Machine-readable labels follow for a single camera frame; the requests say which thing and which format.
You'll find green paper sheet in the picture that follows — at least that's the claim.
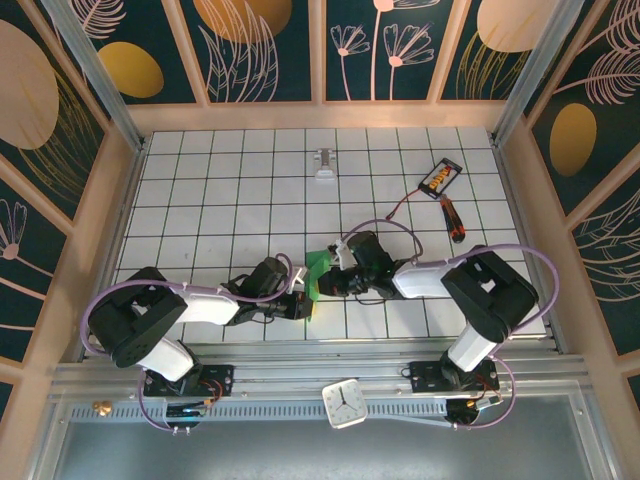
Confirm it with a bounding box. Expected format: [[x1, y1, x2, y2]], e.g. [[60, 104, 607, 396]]
[[305, 248, 334, 303]]

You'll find white square clock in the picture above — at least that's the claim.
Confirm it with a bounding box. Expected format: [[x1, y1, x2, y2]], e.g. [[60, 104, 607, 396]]
[[321, 378, 369, 430]]

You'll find orange black screwdriver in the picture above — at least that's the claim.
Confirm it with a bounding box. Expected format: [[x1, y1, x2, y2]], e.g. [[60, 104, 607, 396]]
[[438, 196, 467, 245]]

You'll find black battery pack yellow print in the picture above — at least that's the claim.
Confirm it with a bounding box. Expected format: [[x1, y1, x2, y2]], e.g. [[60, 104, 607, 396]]
[[417, 157, 463, 197]]

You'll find grey metal shelf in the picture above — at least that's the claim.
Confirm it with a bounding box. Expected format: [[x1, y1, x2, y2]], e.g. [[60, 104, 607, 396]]
[[29, 394, 616, 480]]

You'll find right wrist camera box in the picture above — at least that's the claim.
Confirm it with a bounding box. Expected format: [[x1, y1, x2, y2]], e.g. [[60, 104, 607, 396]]
[[327, 239, 355, 269]]

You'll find long aluminium base rail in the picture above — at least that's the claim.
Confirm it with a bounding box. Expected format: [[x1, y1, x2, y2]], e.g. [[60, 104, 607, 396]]
[[47, 339, 594, 401]]

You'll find red battery wire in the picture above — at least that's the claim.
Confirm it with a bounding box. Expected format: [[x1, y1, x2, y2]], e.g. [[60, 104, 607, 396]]
[[387, 185, 426, 221]]

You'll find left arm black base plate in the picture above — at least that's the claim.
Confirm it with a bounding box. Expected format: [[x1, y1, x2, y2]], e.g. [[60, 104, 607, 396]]
[[143, 363, 236, 399]]

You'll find small metal bracket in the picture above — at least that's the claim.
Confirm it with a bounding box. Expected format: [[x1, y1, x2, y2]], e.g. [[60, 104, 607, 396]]
[[312, 148, 337, 185]]

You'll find perforated metal cable duct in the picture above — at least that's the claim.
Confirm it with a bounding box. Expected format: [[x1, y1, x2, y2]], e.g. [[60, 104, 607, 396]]
[[69, 402, 451, 422]]

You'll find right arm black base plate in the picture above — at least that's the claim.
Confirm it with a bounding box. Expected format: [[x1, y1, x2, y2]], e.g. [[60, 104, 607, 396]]
[[408, 360, 501, 394]]

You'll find aluminium table side rail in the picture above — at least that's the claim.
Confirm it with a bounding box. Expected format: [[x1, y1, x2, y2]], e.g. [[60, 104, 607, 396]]
[[490, 134, 564, 354], [74, 135, 151, 362]]

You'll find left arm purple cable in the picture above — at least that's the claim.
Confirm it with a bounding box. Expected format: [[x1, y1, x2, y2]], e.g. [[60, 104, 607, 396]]
[[82, 252, 306, 435]]

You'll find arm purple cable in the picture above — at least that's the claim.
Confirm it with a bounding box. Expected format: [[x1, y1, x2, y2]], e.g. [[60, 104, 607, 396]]
[[82, 252, 306, 435], [342, 218, 560, 432]]

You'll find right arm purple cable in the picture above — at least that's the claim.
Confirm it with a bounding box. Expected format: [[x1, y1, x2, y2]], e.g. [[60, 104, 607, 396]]
[[342, 218, 560, 432]]

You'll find aluminium frame post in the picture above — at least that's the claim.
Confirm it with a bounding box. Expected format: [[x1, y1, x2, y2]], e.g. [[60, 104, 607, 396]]
[[42, 0, 149, 154], [489, 0, 601, 149]]

